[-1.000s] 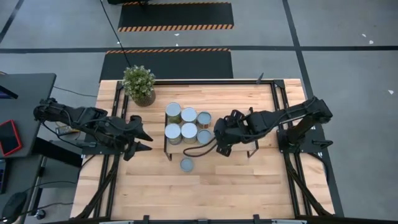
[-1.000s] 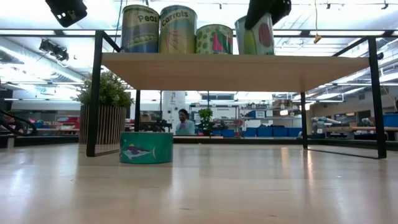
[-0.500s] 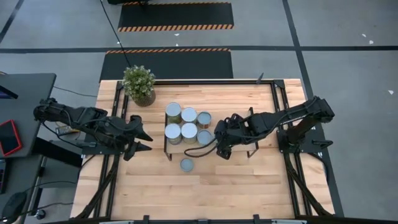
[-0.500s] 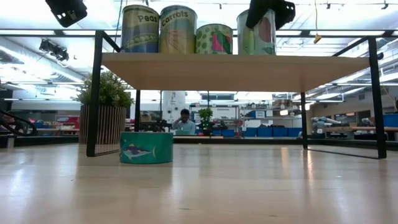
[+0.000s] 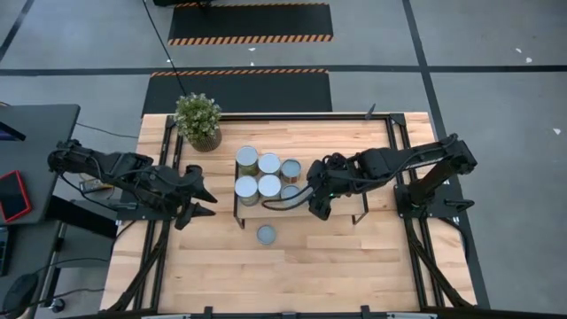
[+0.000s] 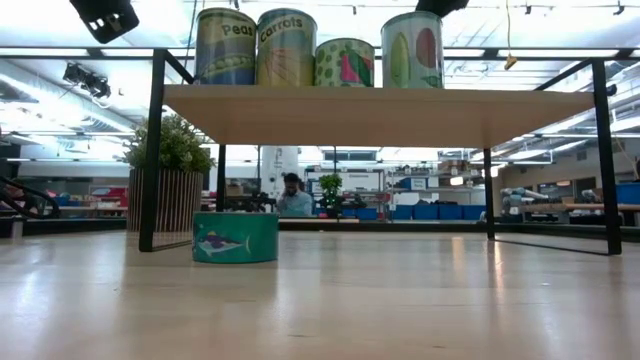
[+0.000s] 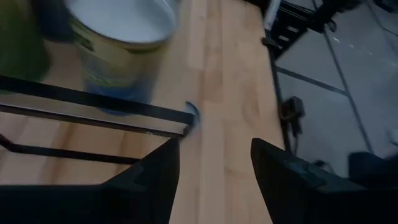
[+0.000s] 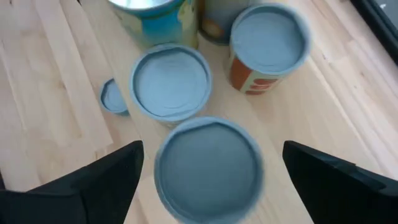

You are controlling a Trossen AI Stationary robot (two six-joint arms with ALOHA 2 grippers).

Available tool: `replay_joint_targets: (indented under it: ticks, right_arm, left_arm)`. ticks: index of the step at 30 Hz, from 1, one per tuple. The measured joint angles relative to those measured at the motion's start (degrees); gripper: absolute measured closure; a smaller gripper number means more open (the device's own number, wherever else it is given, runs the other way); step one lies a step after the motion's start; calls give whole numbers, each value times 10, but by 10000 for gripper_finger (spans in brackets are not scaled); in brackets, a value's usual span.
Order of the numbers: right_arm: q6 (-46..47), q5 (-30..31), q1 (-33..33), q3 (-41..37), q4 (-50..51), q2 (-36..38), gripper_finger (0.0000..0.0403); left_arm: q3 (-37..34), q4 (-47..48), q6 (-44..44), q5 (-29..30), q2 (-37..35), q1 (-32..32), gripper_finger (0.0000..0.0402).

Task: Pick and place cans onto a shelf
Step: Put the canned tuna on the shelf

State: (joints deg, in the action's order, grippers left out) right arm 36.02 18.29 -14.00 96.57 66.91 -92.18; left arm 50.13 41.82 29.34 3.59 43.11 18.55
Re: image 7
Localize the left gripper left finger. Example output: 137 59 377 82
0 136 181 224

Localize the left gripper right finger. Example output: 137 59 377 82
250 138 398 224

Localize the wooden shelf with black legs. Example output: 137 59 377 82
0 30 201 166

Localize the black table-edge clamp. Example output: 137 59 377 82
279 95 306 139

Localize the white plastic strip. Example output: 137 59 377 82
264 0 282 31

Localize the black metal table frame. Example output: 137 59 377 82
261 0 368 153

